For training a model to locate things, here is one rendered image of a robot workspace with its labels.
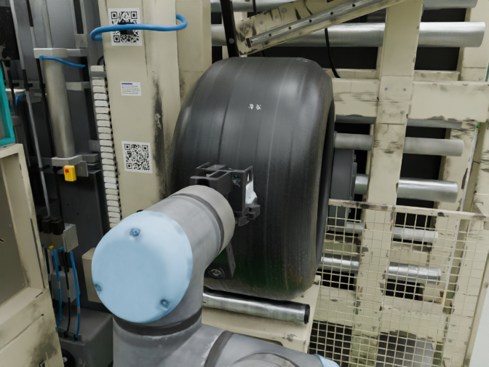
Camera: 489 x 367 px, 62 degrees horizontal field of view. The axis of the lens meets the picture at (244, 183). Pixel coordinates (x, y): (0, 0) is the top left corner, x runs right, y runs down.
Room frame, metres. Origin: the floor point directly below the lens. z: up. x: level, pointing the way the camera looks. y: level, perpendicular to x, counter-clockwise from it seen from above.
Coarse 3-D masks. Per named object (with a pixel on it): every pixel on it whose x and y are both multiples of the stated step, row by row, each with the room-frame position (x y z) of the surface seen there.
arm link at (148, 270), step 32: (128, 224) 0.33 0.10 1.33; (160, 224) 0.33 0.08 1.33; (192, 224) 0.36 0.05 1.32; (96, 256) 0.32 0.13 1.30; (128, 256) 0.31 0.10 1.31; (160, 256) 0.30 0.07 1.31; (192, 256) 0.33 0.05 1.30; (96, 288) 0.32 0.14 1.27; (128, 288) 0.31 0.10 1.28; (160, 288) 0.30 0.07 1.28; (192, 288) 0.33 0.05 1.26; (128, 320) 0.30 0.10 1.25; (160, 320) 0.31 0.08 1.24
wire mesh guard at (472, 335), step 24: (336, 216) 1.21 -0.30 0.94; (456, 216) 1.11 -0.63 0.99; (480, 216) 1.09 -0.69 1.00; (384, 240) 1.17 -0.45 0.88; (456, 240) 1.11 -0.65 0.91; (408, 264) 1.14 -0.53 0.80; (432, 288) 1.12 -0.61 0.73; (456, 288) 1.10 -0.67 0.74; (480, 288) 1.08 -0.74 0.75; (336, 312) 1.20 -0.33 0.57; (384, 312) 1.16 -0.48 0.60; (432, 312) 1.12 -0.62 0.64; (480, 312) 1.07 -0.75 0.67; (360, 336) 1.18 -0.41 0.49; (456, 336) 1.09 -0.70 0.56; (384, 360) 1.15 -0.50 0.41
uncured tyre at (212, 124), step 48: (192, 96) 0.81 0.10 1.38; (240, 96) 0.77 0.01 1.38; (288, 96) 0.75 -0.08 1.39; (192, 144) 0.72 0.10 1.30; (240, 144) 0.70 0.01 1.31; (288, 144) 0.69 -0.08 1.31; (288, 192) 0.66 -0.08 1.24; (240, 240) 0.66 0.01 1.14; (288, 240) 0.65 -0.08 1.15; (240, 288) 0.73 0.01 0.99; (288, 288) 0.69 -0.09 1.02
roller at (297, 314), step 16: (208, 288) 0.83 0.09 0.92; (208, 304) 0.81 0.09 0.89; (224, 304) 0.80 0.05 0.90; (240, 304) 0.79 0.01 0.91; (256, 304) 0.78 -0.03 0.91; (272, 304) 0.77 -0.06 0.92; (288, 304) 0.77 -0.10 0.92; (304, 304) 0.77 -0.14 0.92; (288, 320) 0.76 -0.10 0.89; (304, 320) 0.75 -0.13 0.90
